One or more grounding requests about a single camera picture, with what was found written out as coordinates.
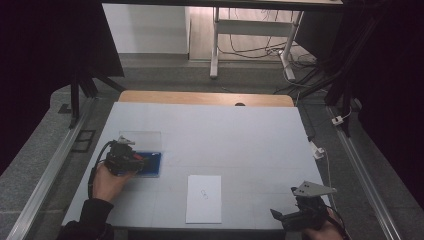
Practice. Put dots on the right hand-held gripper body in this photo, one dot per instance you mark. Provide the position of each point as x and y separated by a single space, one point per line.
310 213

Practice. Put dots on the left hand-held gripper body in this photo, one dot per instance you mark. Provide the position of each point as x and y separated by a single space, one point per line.
121 160

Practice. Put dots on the blue case with clear lid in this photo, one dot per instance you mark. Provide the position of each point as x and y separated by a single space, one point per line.
153 165

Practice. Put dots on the person's right hand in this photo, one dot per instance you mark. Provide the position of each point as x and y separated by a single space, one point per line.
328 231

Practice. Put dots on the person's left hand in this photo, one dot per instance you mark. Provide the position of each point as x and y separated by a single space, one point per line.
106 185

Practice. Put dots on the white paper sheet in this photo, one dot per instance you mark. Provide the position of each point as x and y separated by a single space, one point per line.
203 206

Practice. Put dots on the black metal stand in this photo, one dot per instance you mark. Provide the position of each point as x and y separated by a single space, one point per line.
75 100
346 83

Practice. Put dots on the small black floor plate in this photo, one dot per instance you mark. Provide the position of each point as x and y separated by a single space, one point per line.
65 109

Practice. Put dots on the white table cover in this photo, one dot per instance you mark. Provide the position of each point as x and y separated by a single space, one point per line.
216 140

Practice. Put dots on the wooden table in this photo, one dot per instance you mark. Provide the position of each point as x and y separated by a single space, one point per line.
200 98

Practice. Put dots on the dark table grommet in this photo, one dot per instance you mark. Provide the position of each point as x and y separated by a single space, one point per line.
239 104

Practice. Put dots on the white cabinet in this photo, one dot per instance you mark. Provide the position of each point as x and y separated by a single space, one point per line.
145 28

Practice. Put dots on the black curtain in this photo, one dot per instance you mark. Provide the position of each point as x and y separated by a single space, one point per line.
393 83
40 50

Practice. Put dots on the black floor frame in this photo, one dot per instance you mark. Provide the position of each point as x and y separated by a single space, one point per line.
75 141

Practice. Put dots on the aluminium floor rail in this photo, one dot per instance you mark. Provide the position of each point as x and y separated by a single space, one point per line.
46 173
363 173

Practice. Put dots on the white desk frame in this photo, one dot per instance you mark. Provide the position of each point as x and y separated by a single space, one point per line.
253 27

